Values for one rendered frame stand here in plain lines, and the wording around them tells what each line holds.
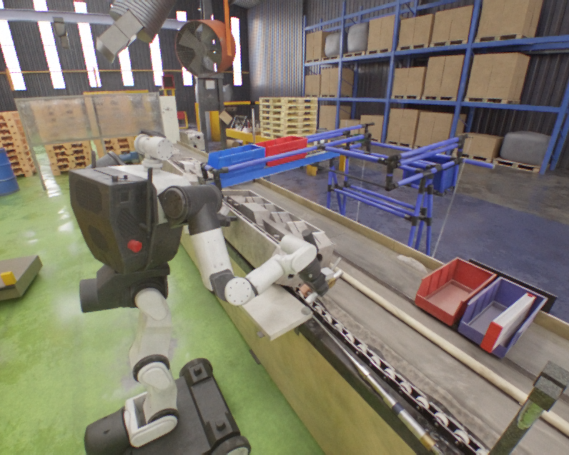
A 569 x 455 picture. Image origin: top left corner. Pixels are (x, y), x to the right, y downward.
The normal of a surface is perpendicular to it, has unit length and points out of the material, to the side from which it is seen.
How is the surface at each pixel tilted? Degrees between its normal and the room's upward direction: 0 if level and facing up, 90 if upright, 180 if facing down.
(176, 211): 77
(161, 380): 90
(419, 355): 0
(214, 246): 64
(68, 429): 0
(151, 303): 90
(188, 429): 0
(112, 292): 90
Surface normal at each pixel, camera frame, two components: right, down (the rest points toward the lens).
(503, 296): -0.84, 0.20
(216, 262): 0.46, -0.07
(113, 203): 0.89, 0.29
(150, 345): 0.53, 0.37
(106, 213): -0.43, 0.22
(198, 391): 0.00, -0.90
